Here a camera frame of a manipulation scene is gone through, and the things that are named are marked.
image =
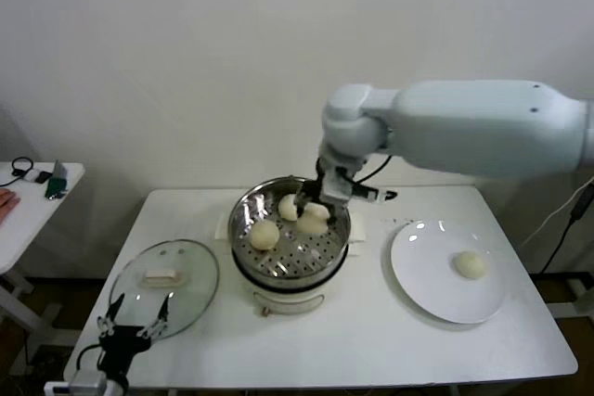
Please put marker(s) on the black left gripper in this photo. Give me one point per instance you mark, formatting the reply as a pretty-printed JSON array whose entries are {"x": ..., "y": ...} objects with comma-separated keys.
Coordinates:
[{"x": 120, "y": 345}]

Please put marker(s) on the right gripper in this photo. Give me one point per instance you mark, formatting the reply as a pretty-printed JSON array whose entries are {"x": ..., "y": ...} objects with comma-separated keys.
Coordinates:
[{"x": 336, "y": 189}]

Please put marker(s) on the white steamed baozi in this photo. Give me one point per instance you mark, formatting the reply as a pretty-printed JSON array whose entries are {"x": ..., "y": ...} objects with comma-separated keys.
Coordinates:
[
  {"x": 313, "y": 225},
  {"x": 264, "y": 235},
  {"x": 287, "y": 208},
  {"x": 471, "y": 264}
]

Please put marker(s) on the round glass pot lid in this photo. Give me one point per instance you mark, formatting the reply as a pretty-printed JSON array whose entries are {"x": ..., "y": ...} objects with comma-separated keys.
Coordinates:
[{"x": 195, "y": 275}]

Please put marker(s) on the pale right robot arm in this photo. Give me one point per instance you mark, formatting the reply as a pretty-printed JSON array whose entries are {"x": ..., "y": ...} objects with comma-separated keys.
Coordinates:
[{"x": 464, "y": 127}]

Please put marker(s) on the perforated steel steamer basket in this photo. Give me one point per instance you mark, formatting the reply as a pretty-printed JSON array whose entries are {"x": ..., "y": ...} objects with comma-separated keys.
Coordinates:
[{"x": 301, "y": 252}]

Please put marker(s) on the person's bare hand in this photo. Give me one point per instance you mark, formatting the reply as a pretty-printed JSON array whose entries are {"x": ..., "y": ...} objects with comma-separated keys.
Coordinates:
[{"x": 7, "y": 203}]

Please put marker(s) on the white electric pot base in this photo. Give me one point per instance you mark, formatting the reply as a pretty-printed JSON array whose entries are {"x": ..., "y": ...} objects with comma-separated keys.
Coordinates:
[{"x": 287, "y": 301}]

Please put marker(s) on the white round plate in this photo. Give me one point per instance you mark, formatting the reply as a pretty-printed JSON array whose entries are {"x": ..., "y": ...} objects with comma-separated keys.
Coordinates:
[{"x": 427, "y": 266}]

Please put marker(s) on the white side table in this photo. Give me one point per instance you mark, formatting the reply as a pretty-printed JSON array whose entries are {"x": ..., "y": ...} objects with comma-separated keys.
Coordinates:
[{"x": 51, "y": 210}]

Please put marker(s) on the green and grey tool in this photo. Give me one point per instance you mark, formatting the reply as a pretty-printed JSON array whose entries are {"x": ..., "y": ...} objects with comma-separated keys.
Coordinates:
[{"x": 55, "y": 187}]

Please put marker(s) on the small black device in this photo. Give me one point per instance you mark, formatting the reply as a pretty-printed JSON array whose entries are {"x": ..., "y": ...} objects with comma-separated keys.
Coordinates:
[{"x": 42, "y": 177}]

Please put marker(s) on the small white object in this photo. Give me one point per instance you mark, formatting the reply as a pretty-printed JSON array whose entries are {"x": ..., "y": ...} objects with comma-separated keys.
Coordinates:
[{"x": 30, "y": 176}]

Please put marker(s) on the grey metal stand base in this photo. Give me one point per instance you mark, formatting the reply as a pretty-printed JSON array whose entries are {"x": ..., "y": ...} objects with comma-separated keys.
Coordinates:
[{"x": 582, "y": 294}]

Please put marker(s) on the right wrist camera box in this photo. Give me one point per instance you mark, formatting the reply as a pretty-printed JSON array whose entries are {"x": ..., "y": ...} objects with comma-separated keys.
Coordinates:
[{"x": 369, "y": 194}]

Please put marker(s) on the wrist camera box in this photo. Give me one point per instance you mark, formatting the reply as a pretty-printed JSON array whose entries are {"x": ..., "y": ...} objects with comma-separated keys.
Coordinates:
[
  {"x": 369, "y": 194},
  {"x": 86, "y": 387}
]

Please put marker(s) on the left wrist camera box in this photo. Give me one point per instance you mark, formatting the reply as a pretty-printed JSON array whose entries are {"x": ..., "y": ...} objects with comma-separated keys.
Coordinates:
[{"x": 86, "y": 387}]

